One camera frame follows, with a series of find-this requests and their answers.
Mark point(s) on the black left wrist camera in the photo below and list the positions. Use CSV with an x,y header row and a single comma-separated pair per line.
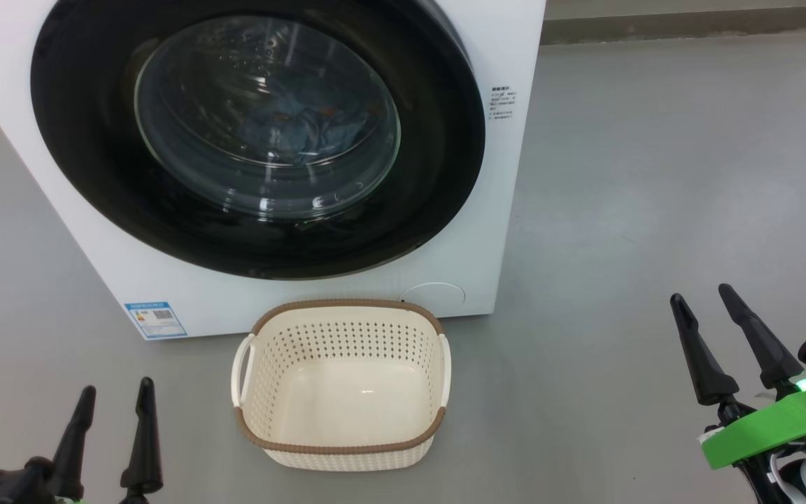
x,y
8,486

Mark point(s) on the black round glass washer door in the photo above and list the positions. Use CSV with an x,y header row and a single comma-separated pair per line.
x,y
81,140

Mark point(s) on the cream laundry basket brown rim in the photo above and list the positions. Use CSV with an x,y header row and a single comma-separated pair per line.
x,y
347,448

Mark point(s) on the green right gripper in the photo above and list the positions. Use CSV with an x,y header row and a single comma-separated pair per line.
x,y
767,430

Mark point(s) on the blue bear print garment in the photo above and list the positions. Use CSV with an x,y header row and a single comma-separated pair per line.
x,y
305,126

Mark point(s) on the small printed text label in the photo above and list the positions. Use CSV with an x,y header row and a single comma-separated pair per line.
x,y
502,103

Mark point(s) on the blue energy label sticker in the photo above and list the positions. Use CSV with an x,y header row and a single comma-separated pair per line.
x,y
156,320

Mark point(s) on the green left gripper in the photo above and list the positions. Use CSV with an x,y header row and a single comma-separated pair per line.
x,y
130,500

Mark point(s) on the white front-load washing machine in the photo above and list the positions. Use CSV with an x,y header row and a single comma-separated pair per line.
x,y
501,210

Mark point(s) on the round white filter cover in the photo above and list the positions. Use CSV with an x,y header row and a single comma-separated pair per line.
x,y
433,295

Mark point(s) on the stainless steel washer drum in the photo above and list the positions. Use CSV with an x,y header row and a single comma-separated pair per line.
x,y
221,70

